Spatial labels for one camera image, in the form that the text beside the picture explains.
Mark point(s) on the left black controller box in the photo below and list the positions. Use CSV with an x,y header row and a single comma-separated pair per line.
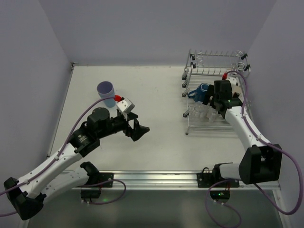
x,y
90,194

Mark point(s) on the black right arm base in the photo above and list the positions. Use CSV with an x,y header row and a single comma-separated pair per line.
x,y
206,178

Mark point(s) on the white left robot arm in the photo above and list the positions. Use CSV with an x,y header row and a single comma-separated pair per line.
x,y
30,192

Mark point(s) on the aluminium mounting rail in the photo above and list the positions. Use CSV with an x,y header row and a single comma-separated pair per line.
x,y
175,180

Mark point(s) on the silver metal dish rack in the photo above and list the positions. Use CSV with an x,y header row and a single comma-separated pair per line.
x,y
206,67

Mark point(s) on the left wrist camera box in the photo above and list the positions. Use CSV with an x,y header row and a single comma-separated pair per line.
x,y
125,106

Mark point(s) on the clear glass tumbler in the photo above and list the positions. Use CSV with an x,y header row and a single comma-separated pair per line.
x,y
212,115
199,110

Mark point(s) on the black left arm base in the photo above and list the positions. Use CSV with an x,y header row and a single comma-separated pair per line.
x,y
92,175

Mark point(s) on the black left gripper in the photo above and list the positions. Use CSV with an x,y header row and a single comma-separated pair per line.
x,y
131,126

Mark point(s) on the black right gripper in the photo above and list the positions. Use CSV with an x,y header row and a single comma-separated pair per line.
x,y
211,94

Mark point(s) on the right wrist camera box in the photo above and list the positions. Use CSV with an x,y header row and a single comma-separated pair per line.
x,y
236,90

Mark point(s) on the lavender plastic cup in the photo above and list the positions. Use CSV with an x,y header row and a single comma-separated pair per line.
x,y
105,89

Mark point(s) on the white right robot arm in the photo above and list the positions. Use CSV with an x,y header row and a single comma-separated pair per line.
x,y
262,160

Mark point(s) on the dark blue ceramic mug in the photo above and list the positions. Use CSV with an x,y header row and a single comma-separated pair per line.
x,y
199,93

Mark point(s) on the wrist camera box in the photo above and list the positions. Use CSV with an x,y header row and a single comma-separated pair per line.
x,y
236,90
125,106

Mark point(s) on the right black controller box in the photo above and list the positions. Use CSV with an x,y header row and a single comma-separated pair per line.
x,y
220,195

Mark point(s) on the black controller box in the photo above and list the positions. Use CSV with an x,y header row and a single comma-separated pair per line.
x,y
90,194
220,195

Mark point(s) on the light blue plastic cup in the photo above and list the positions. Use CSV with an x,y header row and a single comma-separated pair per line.
x,y
108,98

